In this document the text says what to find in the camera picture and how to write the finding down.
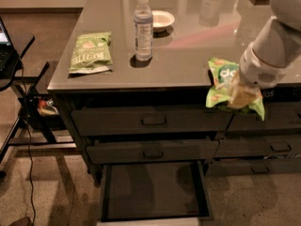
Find dark top left drawer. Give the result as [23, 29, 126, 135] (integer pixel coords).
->
[71, 105, 232, 136]

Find dark bottom right drawer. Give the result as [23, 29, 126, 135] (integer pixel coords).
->
[206, 158, 301, 176]

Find black cable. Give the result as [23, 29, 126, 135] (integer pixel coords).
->
[18, 58, 37, 226]

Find dark drawer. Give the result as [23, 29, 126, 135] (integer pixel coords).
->
[87, 139, 218, 164]
[228, 103, 301, 132]
[214, 135, 301, 158]
[71, 105, 232, 136]
[206, 158, 301, 176]

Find colourful items on shelf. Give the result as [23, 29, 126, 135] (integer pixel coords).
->
[38, 99, 59, 116]

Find green rice chip bag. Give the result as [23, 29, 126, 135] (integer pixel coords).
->
[206, 57, 265, 120]

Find black laptop stand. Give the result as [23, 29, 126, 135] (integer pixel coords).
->
[0, 33, 73, 162]

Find clear plastic water bottle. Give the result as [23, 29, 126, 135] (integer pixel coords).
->
[134, 0, 153, 61]

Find black laptop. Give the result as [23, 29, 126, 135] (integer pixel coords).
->
[0, 17, 22, 79]

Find green kettle chip bag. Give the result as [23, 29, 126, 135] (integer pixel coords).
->
[69, 32, 113, 74]

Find white bowl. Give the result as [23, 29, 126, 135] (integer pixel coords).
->
[152, 10, 175, 32]

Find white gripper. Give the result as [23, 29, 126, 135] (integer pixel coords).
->
[228, 42, 287, 109]

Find dark middle left drawer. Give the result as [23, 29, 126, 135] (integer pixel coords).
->
[87, 139, 218, 164]

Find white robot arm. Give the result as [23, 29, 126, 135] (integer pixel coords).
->
[229, 0, 301, 109]

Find dark middle right drawer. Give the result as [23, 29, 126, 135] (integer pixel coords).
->
[214, 135, 301, 158]

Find dark top right drawer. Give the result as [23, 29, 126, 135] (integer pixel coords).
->
[228, 103, 301, 132]

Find open bottom drawer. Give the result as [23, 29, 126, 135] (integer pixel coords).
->
[97, 160, 214, 226]

